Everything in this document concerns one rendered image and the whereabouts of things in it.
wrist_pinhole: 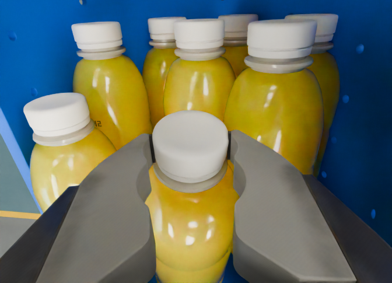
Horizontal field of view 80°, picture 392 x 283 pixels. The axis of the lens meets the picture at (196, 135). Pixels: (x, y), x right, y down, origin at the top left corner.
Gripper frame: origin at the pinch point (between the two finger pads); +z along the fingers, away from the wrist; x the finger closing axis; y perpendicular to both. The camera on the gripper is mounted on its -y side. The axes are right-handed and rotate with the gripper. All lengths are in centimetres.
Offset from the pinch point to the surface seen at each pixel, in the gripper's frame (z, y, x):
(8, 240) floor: 116, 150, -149
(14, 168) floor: 116, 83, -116
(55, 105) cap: 4.2, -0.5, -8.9
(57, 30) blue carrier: 12.1, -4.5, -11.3
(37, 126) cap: 3.1, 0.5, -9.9
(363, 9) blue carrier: 9.4, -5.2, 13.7
